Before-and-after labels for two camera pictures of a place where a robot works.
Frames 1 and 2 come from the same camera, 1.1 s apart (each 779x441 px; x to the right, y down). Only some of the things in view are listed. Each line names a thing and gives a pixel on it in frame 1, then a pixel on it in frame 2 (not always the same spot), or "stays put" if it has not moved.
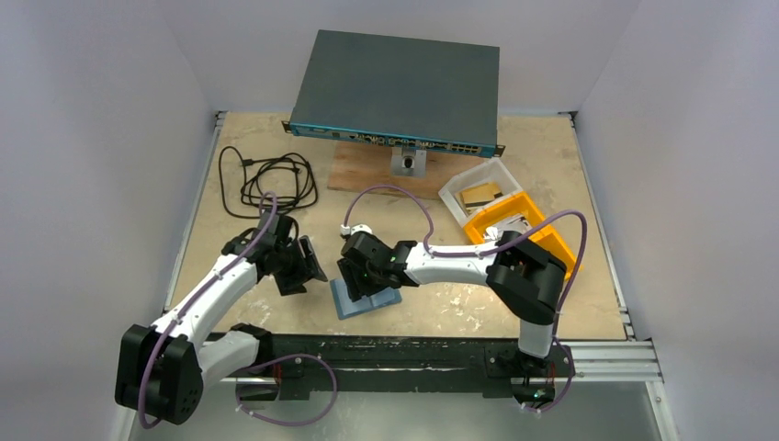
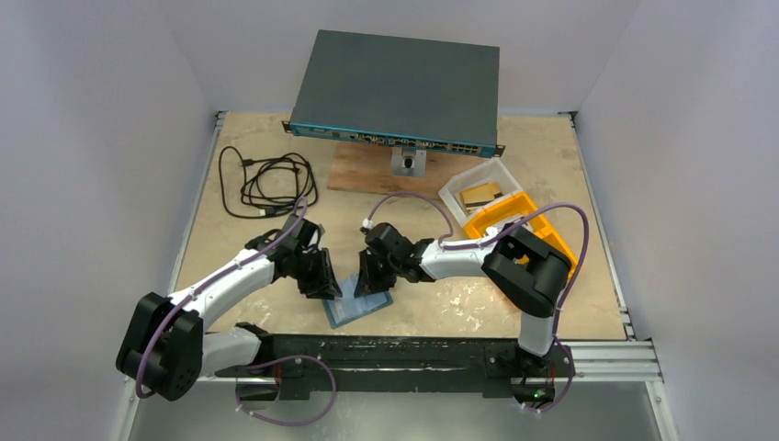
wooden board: [355, 166] stays put
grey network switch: [400, 92] stays put
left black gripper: [307, 267] to [323, 285]
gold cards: [477, 196] stays put
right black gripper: [355, 275] to [378, 265]
